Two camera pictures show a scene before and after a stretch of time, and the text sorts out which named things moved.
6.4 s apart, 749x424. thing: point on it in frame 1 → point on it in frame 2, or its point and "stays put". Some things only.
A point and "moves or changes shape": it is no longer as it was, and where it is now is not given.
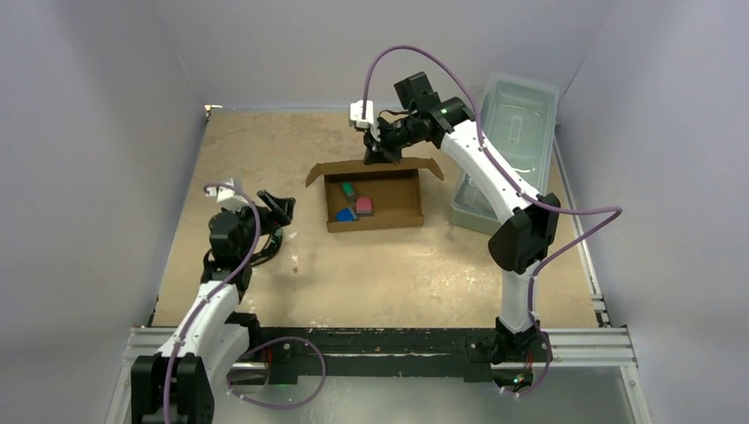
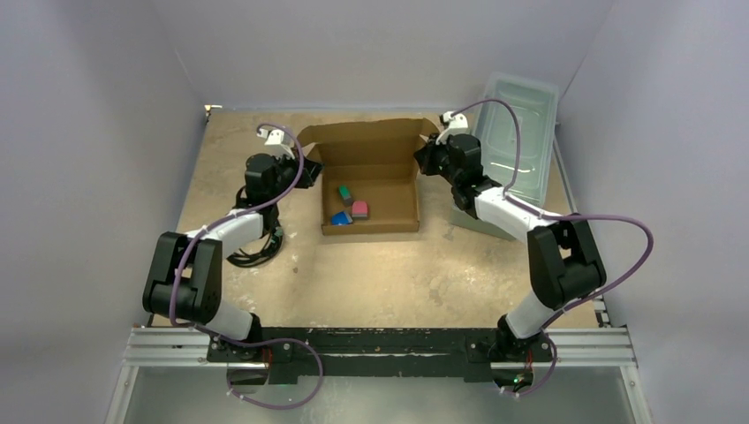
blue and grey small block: [345, 215] moves or changes shape
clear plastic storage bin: [517, 118] stays put
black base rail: [289, 352] stays put
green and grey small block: [349, 191] moves or changes shape
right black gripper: [379, 143] → [432, 156]
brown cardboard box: [393, 188] moves or changes shape
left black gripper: [270, 219] → [311, 172]
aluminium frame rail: [585, 348] stays put
